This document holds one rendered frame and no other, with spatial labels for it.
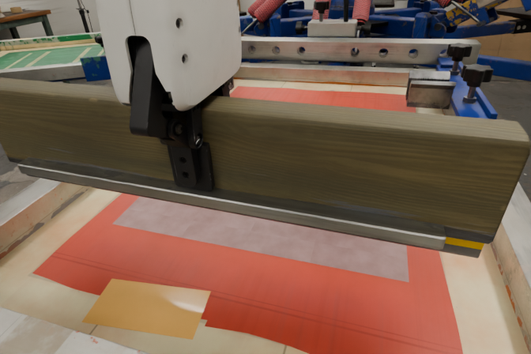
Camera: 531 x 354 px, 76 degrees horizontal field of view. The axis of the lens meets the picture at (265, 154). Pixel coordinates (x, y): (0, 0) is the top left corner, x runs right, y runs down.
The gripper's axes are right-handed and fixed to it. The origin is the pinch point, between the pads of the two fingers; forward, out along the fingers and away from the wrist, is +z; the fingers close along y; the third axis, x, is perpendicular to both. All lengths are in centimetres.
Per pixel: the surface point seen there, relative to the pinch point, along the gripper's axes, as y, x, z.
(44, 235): -0.3, -23.1, 14.7
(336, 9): -122, -4, 5
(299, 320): 2.5, 8.4, 14.2
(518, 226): -10.6, 27.4, 10.5
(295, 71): -61, -6, 12
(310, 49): -68, -4, 8
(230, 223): -7.7, -2.2, 14.4
